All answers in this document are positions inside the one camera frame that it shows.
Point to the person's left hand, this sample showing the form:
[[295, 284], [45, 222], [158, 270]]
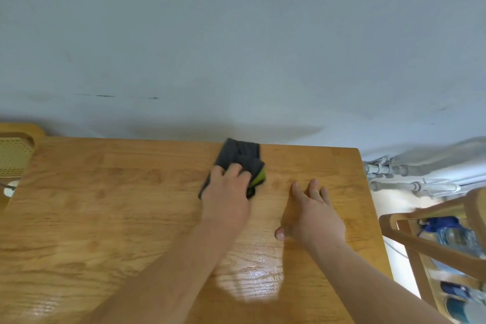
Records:
[[226, 198]]

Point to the person's right hand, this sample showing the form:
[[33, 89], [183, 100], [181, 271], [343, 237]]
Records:
[[315, 221]]

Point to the dark grey cleaning cloth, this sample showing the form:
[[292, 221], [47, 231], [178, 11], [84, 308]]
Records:
[[239, 151]]

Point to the person's left forearm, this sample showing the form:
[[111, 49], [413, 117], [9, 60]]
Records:
[[171, 278]]

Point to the person's right forearm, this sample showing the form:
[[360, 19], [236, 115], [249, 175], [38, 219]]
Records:
[[372, 289]]

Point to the wooden table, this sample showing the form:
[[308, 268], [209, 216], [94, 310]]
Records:
[[114, 202]]

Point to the wooden rattan chair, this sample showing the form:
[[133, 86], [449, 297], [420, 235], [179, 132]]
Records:
[[436, 249], [22, 130]]

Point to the small dark blue bottle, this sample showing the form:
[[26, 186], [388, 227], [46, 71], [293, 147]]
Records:
[[455, 289]]

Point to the teal capped bottle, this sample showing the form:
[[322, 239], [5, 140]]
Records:
[[467, 312]]

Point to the white handheld device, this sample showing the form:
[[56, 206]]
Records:
[[10, 188]]

